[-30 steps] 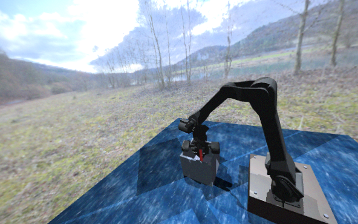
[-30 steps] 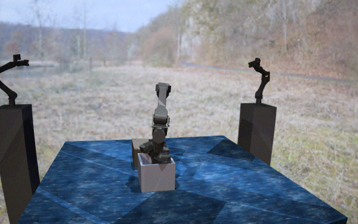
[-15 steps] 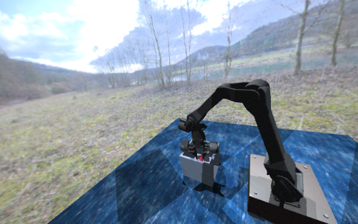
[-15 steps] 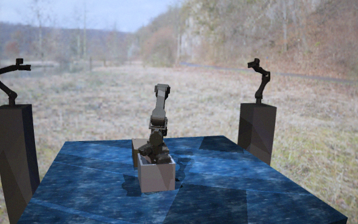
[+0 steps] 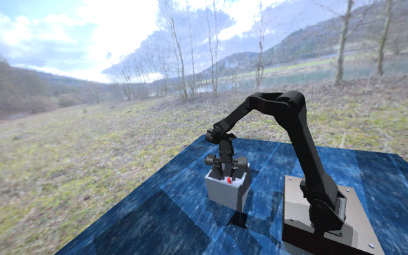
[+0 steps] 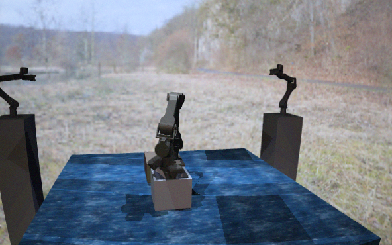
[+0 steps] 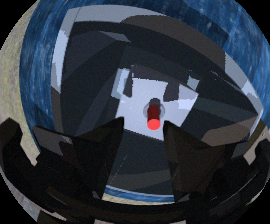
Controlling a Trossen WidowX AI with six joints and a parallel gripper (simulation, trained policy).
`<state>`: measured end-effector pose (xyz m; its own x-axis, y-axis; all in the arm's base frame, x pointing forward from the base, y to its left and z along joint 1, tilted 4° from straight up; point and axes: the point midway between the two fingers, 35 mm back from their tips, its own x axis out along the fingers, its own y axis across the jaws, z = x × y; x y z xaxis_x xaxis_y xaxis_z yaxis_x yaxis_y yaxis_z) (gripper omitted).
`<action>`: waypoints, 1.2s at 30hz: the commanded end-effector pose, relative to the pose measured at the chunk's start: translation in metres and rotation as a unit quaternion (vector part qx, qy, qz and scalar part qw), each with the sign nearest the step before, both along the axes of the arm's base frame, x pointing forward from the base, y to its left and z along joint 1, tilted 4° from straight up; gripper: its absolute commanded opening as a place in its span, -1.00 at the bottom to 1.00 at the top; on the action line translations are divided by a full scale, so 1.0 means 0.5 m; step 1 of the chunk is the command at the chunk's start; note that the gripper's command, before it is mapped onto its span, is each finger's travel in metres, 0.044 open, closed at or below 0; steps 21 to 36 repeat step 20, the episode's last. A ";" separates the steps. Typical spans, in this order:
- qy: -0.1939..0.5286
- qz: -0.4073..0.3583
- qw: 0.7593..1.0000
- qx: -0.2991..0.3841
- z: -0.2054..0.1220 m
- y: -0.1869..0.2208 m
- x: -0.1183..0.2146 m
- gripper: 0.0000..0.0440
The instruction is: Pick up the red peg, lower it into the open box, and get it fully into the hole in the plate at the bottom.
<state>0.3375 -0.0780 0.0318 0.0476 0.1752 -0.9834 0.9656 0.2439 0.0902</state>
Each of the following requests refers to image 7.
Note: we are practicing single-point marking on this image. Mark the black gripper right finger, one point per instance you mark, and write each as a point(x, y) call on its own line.
point(191, 160)

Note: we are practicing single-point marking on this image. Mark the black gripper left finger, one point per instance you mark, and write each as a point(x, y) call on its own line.
point(92, 153)

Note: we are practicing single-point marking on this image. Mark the red peg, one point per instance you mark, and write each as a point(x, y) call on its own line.
point(153, 117)

